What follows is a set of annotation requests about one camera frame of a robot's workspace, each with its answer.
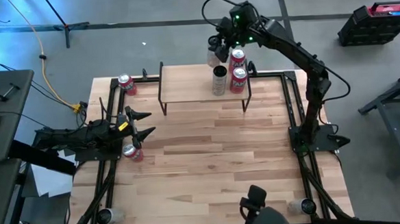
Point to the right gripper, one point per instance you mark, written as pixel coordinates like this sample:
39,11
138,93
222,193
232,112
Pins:
226,31

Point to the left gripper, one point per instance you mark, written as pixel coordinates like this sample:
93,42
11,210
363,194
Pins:
129,129

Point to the red Fanta can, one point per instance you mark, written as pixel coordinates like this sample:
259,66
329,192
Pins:
238,84
133,154
127,85
237,57

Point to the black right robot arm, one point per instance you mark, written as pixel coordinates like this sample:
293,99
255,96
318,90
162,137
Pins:
285,42

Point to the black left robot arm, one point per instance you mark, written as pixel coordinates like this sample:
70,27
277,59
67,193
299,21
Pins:
71,136

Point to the black desk beam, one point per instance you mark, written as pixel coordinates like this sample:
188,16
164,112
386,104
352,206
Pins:
41,158

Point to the white paper sheet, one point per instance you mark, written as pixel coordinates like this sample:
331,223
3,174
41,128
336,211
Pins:
49,181

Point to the black tripod stand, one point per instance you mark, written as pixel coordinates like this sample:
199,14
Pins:
66,36

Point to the red black toolbox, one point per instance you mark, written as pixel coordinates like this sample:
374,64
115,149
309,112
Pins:
370,31

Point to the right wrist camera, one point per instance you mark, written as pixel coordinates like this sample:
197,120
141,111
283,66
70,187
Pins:
243,15

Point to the wooden shelf black frame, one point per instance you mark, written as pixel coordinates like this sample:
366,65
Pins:
185,83

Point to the black aluminium rig frame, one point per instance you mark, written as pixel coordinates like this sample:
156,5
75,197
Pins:
291,75

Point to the grey desk frame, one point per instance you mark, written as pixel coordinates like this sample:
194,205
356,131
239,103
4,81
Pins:
394,132

